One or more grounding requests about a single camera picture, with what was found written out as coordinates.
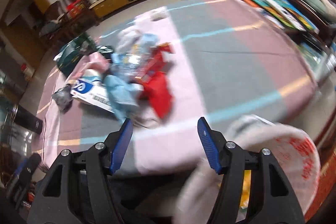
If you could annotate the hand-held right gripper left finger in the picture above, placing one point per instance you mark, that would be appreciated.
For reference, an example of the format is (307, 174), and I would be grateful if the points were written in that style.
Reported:
(122, 145)

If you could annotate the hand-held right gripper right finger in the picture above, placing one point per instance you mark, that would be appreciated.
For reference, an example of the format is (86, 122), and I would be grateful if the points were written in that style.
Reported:
(206, 142)

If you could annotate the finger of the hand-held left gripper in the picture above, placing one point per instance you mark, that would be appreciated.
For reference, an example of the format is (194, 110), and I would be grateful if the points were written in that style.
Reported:
(27, 169)

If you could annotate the light blue face mask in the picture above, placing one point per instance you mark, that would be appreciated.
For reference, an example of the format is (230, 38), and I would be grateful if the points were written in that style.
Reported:
(120, 95)

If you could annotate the yellow snack wrapper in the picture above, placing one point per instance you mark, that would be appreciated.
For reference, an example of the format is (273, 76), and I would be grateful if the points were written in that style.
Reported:
(245, 187)

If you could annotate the white packet with blue print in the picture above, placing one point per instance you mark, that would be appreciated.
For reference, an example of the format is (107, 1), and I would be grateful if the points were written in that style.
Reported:
(89, 92)

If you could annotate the red plastic bag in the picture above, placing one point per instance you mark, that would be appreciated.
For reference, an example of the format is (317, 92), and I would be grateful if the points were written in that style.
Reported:
(160, 95)

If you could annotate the black bag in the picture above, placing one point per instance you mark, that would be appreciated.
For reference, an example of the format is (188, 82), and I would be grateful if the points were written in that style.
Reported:
(63, 98)

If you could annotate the white wastebasket with printed liner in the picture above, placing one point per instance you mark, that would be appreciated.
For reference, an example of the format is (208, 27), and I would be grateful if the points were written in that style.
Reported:
(283, 155)

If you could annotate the blue printed plastic wrapper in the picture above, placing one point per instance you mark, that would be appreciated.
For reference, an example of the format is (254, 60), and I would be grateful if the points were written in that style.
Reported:
(131, 61)

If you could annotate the pink printed plastic bag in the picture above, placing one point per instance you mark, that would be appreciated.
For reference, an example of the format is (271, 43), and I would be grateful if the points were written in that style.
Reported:
(94, 62)

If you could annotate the red printed packet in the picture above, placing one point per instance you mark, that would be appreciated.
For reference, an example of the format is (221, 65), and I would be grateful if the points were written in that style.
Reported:
(155, 61)

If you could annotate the white plastic bag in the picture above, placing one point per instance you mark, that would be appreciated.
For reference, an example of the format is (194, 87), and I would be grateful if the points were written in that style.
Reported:
(128, 37)

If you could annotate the black box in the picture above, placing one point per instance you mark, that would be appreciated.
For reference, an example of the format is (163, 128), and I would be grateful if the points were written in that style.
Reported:
(29, 120)

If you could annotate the striped bed sheet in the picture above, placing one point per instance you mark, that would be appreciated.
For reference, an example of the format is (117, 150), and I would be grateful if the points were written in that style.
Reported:
(223, 56)

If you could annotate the small dark green packet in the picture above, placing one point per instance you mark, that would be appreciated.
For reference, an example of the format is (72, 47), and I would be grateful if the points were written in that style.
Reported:
(105, 52)

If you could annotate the large dark green packet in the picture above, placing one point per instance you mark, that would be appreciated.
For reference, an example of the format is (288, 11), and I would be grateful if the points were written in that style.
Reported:
(74, 50)

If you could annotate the red floral chair cushion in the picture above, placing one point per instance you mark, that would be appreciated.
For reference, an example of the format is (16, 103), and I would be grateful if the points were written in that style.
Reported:
(321, 192)

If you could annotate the dark wooden chair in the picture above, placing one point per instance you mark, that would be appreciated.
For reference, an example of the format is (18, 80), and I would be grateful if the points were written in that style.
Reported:
(52, 22)
(71, 22)

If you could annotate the white tissue wad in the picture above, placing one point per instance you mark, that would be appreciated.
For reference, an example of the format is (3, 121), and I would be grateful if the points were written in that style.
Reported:
(158, 14)

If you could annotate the red gift box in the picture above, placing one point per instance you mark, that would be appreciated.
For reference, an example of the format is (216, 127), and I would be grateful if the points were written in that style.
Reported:
(76, 6)

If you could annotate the dark wooden table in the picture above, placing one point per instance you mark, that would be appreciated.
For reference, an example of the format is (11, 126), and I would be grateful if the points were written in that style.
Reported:
(315, 37)

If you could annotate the row of picture books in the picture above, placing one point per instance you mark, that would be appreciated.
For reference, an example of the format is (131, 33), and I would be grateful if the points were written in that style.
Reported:
(283, 11)

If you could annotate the green cushion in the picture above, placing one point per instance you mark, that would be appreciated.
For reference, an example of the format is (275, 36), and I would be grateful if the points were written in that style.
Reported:
(319, 2)

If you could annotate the wooden door frame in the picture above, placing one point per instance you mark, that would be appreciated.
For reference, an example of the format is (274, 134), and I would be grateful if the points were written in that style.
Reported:
(23, 16)

